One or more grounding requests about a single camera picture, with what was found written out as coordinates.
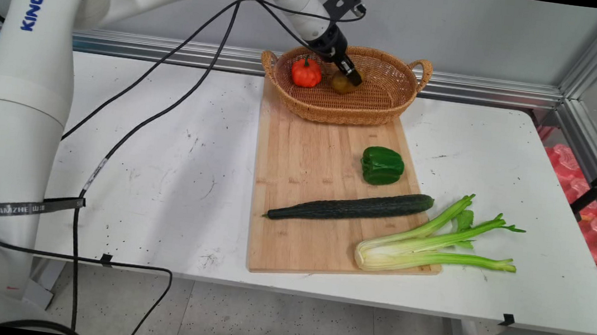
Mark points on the brown toy pear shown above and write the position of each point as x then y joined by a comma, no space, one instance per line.
340,86

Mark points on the orange toy pumpkin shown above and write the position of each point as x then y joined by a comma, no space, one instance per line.
306,73

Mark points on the horizontal aluminium frame rail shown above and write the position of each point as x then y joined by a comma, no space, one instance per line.
481,90

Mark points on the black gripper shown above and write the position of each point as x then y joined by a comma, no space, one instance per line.
328,41

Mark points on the green bell pepper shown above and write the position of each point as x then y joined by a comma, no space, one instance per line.
382,166

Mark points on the black tape marker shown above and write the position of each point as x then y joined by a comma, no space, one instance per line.
507,320
106,260

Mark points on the wooden cutting board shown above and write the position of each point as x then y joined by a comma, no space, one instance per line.
304,162

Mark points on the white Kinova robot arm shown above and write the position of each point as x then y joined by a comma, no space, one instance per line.
23,119

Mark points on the woven wicker basket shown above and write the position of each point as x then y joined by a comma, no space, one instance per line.
362,104

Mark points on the dark green cucumber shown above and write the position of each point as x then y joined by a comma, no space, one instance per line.
350,207

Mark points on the green celery bunch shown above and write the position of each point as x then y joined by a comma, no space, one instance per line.
412,251

